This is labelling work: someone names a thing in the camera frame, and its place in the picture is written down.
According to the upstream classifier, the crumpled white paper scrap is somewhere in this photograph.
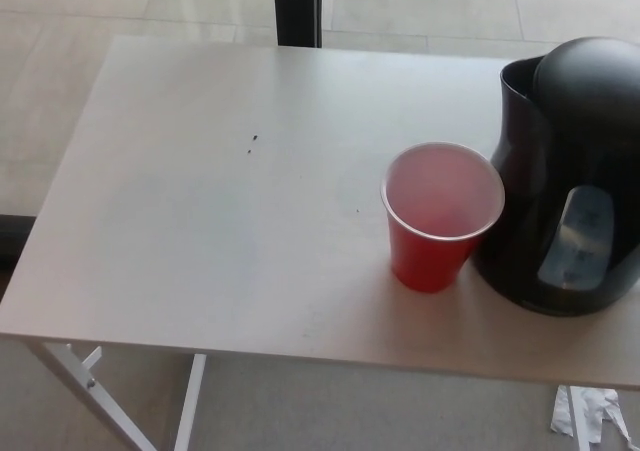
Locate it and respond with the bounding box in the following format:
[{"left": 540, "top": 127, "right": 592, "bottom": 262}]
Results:
[{"left": 549, "top": 384, "right": 632, "bottom": 447}]

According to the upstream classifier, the white metal table leg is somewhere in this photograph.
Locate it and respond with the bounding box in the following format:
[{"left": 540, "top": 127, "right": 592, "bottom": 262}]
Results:
[{"left": 567, "top": 385, "right": 590, "bottom": 451}]

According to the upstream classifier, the white metal table leg frame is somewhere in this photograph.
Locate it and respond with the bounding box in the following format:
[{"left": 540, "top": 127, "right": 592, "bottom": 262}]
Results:
[{"left": 22, "top": 340, "right": 207, "bottom": 451}]

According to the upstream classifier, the black electric kettle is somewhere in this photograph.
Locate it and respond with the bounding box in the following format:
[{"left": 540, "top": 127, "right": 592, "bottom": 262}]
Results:
[{"left": 472, "top": 36, "right": 640, "bottom": 318}]

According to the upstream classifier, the black vertical window post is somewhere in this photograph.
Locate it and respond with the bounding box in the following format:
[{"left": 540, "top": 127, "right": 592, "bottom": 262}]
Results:
[{"left": 272, "top": 0, "right": 324, "bottom": 49}]

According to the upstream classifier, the red plastic cup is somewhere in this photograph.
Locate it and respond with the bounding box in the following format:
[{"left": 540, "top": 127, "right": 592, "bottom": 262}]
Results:
[{"left": 379, "top": 141, "right": 506, "bottom": 294}]

